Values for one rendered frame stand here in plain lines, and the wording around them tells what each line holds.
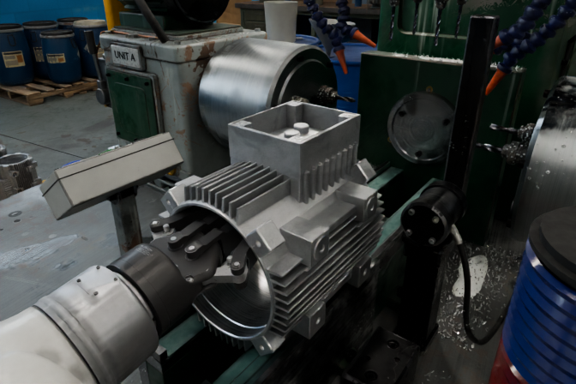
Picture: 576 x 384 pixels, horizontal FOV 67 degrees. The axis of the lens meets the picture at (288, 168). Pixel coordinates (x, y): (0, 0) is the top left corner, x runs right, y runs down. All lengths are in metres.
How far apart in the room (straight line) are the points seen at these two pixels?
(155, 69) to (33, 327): 0.72
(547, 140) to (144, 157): 0.52
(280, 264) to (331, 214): 0.09
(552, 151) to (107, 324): 0.52
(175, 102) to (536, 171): 0.68
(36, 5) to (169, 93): 5.76
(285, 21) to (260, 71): 2.01
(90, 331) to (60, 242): 0.65
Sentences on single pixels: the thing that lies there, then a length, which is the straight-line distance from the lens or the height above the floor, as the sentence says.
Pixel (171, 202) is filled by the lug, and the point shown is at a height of 1.08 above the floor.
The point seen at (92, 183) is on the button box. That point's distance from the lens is 0.59.
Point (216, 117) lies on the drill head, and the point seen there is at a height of 1.03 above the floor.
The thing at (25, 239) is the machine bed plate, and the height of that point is 0.80.
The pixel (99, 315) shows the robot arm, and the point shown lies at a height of 1.07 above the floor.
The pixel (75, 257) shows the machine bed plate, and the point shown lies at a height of 0.80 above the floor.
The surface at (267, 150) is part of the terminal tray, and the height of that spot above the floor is 1.13.
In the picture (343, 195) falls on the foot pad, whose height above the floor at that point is 1.07.
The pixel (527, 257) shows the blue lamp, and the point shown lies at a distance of 0.18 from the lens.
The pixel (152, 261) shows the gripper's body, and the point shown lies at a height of 1.08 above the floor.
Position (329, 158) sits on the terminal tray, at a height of 1.11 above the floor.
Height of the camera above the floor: 1.30
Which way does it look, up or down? 25 degrees down
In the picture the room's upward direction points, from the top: straight up
